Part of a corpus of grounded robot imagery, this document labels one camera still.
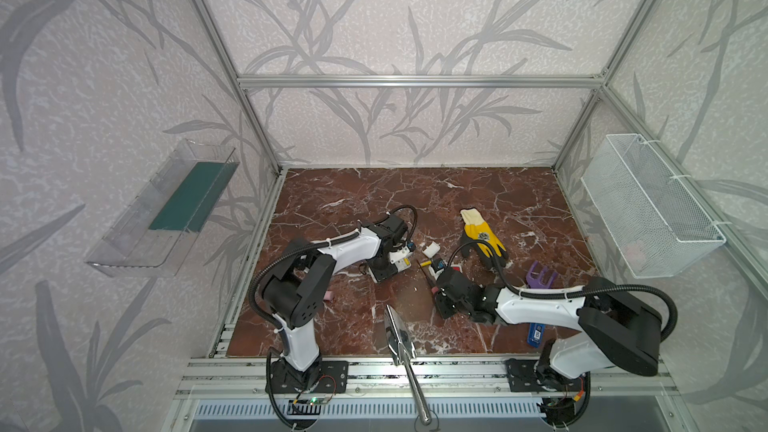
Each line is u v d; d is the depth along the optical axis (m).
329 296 0.86
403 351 0.78
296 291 0.48
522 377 0.73
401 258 0.84
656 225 0.63
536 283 0.89
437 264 0.79
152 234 0.65
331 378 0.72
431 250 0.97
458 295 0.67
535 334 0.77
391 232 0.76
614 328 0.43
